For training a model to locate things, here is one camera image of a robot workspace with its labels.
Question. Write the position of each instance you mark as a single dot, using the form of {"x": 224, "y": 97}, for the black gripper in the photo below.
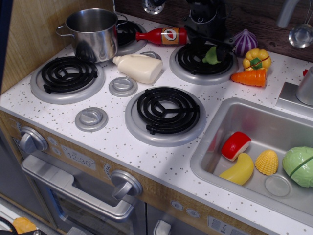
{"x": 204, "y": 26}

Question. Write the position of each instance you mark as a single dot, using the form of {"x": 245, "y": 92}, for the green toy broccoli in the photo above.
{"x": 211, "y": 57}

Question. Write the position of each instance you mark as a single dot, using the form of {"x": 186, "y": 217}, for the stainless steel pot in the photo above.
{"x": 93, "y": 34}

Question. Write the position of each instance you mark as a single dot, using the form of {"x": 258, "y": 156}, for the back right black burner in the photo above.
{"x": 186, "y": 63}

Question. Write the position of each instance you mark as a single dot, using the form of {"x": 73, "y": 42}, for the black burner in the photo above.
{"x": 165, "y": 116}
{"x": 127, "y": 43}
{"x": 186, "y": 63}
{"x": 66, "y": 80}

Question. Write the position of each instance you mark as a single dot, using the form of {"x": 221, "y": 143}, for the purple toy onion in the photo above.
{"x": 244, "y": 41}

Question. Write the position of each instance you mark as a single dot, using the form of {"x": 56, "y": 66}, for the red toy ketchup bottle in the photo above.
{"x": 164, "y": 36}

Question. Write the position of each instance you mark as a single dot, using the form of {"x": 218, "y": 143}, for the yellow toy bell pepper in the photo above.
{"x": 256, "y": 59}

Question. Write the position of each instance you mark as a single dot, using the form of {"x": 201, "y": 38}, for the orange toy carrot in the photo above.
{"x": 251, "y": 77}

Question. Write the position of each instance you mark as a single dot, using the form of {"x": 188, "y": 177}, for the cream toy bottle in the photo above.
{"x": 141, "y": 68}

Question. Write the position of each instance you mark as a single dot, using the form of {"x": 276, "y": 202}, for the hanging perforated silver skimmer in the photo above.
{"x": 153, "y": 7}

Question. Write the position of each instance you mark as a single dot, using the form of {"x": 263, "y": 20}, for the back left black burner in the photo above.
{"x": 127, "y": 43}

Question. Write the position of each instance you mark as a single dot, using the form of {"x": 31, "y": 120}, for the front right black burner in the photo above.
{"x": 165, "y": 116}

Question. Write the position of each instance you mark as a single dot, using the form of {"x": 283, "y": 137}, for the hanging silver ladle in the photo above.
{"x": 301, "y": 36}

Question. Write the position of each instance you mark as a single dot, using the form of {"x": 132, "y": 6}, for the upper grey stovetop knob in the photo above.
{"x": 123, "y": 87}

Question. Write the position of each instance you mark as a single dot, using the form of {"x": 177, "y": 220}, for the grey stovetop knob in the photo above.
{"x": 91, "y": 119}
{"x": 123, "y": 87}

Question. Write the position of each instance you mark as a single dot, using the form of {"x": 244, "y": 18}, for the red toy cheese wedge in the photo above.
{"x": 236, "y": 144}

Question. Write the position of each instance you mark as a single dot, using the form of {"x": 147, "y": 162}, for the silver metal sink basin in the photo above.
{"x": 268, "y": 129}

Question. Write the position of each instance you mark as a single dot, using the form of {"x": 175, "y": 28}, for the grey toy faucet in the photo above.
{"x": 296, "y": 98}

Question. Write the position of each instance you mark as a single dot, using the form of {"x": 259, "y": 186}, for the yellow toy corn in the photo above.
{"x": 267, "y": 162}

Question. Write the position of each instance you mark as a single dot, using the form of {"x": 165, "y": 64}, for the yellow toy banana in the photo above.
{"x": 241, "y": 172}

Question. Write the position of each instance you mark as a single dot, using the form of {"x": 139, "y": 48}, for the lower grey stovetop knob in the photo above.
{"x": 91, "y": 119}

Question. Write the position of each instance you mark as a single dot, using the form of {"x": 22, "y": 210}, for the green toy cabbage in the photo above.
{"x": 298, "y": 164}

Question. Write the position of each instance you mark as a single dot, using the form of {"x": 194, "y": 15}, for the front left black burner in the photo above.
{"x": 66, "y": 80}

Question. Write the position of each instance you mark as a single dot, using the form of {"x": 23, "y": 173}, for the right silver oven dial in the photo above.
{"x": 125, "y": 184}

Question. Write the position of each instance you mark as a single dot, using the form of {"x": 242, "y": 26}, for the silver oven dial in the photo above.
{"x": 32, "y": 141}
{"x": 125, "y": 184}

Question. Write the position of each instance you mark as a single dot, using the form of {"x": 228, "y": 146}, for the oven clock display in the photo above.
{"x": 79, "y": 157}

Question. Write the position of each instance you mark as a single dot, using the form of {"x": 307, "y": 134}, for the left silver oven dial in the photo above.
{"x": 32, "y": 141}

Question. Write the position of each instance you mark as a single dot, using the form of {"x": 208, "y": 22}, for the orange object bottom left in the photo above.
{"x": 23, "y": 225}

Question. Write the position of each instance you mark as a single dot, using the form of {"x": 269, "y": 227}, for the white cabinet door handle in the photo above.
{"x": 162, "y": 228}

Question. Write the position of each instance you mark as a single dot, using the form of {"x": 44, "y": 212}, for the silver oven door handle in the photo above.
{"x": 62, "y": 182}

